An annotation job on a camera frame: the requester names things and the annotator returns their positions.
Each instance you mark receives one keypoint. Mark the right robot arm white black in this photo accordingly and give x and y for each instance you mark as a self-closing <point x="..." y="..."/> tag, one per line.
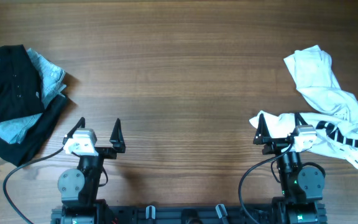
<point x="302" y="183"/>

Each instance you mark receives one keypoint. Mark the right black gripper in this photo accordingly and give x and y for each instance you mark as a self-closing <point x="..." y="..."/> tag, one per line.
<point x="278" y="144"/>

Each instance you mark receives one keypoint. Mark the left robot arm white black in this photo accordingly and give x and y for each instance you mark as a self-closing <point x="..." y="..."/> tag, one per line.
<point x="79" y="186"/>

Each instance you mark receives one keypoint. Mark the black folded polo shirt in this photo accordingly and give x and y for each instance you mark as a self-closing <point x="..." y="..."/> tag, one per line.
<point x="20" y="84"/>

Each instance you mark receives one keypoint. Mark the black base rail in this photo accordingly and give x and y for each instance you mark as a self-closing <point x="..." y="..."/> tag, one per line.
<point x="261" y="213"/>

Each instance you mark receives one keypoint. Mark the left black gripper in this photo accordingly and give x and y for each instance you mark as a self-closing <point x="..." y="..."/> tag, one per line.
<point x="117" y="139"/>

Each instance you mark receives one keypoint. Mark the white polo shirt black print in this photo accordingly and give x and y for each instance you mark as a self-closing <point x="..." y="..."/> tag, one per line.
<point x="335" y="118"/>

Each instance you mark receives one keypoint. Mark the light blue denim garment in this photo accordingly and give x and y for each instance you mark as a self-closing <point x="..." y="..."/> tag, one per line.
<point x="15" y="130"/>

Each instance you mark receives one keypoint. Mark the black folded garment bottom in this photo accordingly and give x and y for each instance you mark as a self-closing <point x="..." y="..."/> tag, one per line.
<point x="18" y="154"/>

